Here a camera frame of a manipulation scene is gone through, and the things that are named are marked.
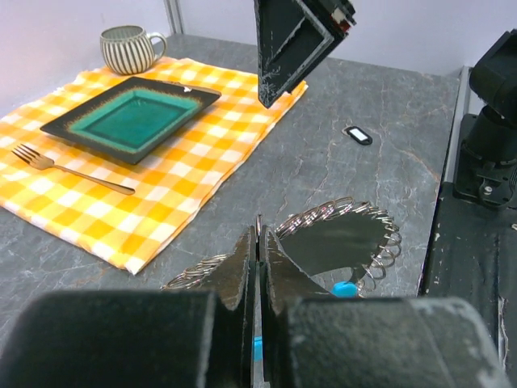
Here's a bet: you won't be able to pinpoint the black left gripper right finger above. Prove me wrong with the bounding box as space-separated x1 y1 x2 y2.
259 226 511 387

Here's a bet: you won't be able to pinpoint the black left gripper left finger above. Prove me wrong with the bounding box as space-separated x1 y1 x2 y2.
1 227 256 387

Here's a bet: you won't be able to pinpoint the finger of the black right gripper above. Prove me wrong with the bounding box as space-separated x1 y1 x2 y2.
254 0 356 108

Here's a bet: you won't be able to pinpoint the black key tag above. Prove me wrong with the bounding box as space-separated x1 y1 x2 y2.
342 125 372 146

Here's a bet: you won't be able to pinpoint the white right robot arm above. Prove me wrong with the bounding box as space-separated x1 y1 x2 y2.
254 1 516 210

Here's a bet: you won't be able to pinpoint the striped ceramic mug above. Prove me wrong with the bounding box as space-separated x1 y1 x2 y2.
100 25 167 75

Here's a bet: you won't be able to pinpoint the orange checkered cloth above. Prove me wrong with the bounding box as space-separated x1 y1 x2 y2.
1 57 307 274

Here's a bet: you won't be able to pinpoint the black teal square plate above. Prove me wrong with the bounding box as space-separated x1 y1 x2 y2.
41 77 221 165

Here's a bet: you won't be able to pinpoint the gold fork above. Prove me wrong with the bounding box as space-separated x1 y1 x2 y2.
11 145 135 196

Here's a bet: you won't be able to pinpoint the aluminium frame rail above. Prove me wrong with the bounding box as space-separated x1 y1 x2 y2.
164 0 184 35

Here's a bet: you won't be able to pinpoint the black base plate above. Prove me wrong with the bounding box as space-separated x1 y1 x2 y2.
418 183 516 381

